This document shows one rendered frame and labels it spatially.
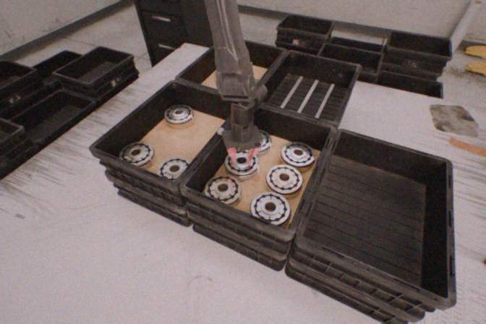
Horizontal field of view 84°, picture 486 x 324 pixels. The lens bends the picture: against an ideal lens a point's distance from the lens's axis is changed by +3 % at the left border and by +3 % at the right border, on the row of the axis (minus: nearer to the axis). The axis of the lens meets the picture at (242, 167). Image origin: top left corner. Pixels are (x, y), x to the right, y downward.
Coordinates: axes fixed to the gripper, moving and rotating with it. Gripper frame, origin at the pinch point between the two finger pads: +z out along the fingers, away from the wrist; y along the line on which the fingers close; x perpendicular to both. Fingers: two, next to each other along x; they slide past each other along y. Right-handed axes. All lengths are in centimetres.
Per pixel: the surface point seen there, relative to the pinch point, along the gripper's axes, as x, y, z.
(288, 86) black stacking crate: -37.5, -31.9, 2.6
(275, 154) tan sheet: -2.5, -12.1, 3.8
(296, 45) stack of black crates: -137, -87, 33
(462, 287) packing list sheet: 46, -47, 17
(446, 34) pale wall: -180, -295, 63
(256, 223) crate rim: 24.5, 4.2, -4.6
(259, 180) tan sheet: 6.1, -3.6, 4.3
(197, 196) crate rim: 13.6, 15.4, -5.1
